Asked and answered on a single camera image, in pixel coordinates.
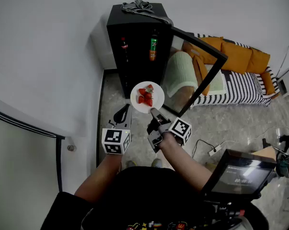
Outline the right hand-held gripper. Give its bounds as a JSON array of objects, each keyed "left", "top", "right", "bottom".
[{"left": 146, "top": 107, "right": 192, "bottom": 154}]

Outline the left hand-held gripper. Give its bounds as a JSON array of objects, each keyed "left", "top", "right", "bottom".
[{"left": 101, "top": 103, "right": 133, "bottom": 155}]

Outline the white round plate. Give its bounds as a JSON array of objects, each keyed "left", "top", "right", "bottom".
[{"left": 130, "top": 81, "right": 165, "bottom": 114}]

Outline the black mini fridge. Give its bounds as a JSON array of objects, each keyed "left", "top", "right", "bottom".
[{"left": 106, "top": 3, "right": 229, "bottom": 117}]

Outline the person's left forearm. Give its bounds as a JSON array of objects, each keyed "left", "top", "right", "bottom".
[{"left": 74, "top": 153, "right": 123, "bottom": 203}]

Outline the person's right forearm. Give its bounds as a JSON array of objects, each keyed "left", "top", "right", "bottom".
[{"left": 158, "top": 132, "right": 212, "bottom": 192}]

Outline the person's right shoe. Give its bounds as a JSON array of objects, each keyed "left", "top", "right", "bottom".
[{"left": 150, "top": 158, "right": 163, "bottom": 169}]

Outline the white power strip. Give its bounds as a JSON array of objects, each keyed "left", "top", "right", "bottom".
[{"left": 208, "top": 144, "right": 223, "bottom": 157}]

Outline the pale knit pillow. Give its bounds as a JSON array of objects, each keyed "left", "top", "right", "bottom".
[{"left": 205, "top": 64, "right": 228, "bottom": 96}]

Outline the green and orange soda bottle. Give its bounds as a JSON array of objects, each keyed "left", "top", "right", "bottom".
[{"left": 149, "top": 29, "right": 159, "bottom": 61}]

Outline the dark cola bottle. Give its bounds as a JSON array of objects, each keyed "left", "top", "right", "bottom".
[{"left": 121, "top": 36, "right": 129, "bottom": 63}]

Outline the person's black shirt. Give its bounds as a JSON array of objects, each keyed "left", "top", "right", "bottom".
[{"left": 40, "top": 166, "right": 269, "bottom": 230}]

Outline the orange striped sofa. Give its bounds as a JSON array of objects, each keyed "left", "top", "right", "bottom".
[{"left": 182, "top": 34, "right": 281, "bottom": 107}]

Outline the black monitor screen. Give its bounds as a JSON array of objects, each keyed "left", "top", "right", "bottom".
[{"left": 200, "top": 149, "right": 278, "bottom": 201}]

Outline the black framed door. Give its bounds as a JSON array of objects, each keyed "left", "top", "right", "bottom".
[{"left": 0, "top": 106, "right": 65, "bottom": 230}]

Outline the small orange cushion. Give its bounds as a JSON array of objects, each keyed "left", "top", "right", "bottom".
[{"left": 260, "top": 71, "right": 277, "bottom": 96}]

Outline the wooden chair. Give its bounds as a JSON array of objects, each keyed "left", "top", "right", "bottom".
[{"left": 251, "top": 138, "right": 279, "bottom": 163}]

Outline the green and red tool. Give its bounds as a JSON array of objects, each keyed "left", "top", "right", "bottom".
[{"left": 275, "top": 151, "right": 289, "bottom": 178}]

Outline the black cable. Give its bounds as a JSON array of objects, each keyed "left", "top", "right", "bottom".
[{"left": 191, "top": 139, "right": 217, "bottom": 159}]

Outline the white cable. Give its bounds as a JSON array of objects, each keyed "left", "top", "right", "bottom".
[{"left": 220, "top": 118, "right": 289, "bottom": 149}]

